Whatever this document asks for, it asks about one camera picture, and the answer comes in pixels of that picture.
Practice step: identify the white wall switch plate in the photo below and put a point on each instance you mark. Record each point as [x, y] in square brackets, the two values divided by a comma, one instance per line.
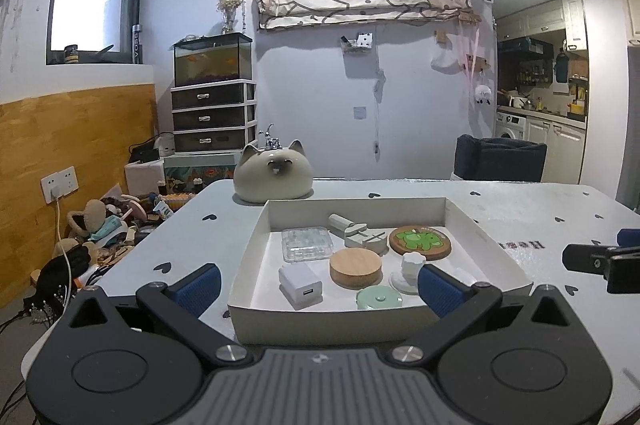
[360, 113]

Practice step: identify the white plastic clip holder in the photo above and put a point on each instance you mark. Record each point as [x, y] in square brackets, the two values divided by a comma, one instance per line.
[357, 232]

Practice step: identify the round wooden lid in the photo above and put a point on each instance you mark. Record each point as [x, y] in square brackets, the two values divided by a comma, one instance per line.
[355, 267]

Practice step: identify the white USB charger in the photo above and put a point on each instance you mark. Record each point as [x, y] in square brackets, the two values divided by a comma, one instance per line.
[299, 287]

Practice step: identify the dark blue chair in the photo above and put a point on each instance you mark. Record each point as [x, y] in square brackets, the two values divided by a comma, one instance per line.
[500, 160]

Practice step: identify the green round tape measure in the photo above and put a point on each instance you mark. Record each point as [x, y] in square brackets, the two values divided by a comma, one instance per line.
[379, 299]

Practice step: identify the white sheep plush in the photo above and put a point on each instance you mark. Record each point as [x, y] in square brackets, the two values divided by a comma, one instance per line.
[482, 95]

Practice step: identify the dried flower vase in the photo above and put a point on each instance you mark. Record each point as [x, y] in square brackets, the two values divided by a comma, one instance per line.
[230, 7]

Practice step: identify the white kitchen base cabinets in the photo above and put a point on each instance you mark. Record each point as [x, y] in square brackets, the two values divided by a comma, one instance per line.
[555, 150]

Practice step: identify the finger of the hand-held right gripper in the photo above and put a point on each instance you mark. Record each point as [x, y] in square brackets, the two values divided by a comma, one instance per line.
[585, 259]
[630, 237]

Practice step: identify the small white figurine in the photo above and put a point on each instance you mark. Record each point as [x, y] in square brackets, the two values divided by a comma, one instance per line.
[410, 272]

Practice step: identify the cat-shaped ceramic ornament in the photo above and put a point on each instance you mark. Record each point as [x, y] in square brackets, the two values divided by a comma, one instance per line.
[272, 177]

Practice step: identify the white cardboard box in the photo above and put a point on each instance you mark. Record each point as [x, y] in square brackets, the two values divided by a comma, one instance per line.
[265, 322]

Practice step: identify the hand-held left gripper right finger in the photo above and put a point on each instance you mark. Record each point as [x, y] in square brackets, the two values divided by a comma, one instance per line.
[440, 290]

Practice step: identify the white upper kitchen cabinets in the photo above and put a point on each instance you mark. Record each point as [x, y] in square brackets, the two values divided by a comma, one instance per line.
[540, 17]

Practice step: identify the wooden frog coaster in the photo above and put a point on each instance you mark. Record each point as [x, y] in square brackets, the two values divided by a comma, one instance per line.
[420, 241]

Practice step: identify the white washing machine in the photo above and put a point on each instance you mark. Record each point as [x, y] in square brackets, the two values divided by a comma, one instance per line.
[511, 127]

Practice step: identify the white storage box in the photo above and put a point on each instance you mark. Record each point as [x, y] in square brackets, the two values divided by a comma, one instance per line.
[142, 180]

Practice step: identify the beige plush toy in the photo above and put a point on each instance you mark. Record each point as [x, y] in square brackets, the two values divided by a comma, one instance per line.
[92, 215]

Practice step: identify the pink ribbon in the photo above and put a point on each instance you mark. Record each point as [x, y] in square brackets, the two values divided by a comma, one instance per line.
[470, 65]

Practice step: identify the heart-print table cover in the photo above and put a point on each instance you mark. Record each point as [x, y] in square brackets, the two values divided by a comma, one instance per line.
[540, 215]

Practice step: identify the black knitted cloth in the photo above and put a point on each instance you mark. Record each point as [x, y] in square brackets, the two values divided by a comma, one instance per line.
[62, 275]

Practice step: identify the black box device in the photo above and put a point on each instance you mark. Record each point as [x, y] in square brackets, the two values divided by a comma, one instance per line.
[144, 154]

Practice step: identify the plastic drawer unit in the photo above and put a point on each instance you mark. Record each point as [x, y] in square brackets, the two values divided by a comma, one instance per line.
[210, 117]

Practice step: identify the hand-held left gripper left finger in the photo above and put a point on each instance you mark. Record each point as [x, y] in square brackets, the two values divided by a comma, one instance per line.
[197, 290]

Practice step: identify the colourful printed cabinet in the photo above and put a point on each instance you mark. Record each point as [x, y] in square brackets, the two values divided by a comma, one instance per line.
[200, 172]

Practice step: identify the glass fish tank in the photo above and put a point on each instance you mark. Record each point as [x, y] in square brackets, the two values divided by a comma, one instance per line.
[212, 62]

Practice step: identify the small chrome ornament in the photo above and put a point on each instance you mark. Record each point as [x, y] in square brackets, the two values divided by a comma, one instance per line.
[269, 137]

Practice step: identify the white wall power socket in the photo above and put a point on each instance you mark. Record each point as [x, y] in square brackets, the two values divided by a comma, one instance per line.
[60, 184]

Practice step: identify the dark jar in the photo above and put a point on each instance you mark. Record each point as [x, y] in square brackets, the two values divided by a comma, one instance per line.
[71, 55]

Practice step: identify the tall grey bottle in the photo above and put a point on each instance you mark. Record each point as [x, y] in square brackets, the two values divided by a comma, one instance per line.
[137, 45]

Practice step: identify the clear plastic case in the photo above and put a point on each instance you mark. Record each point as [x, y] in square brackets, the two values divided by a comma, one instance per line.
[306, 245]

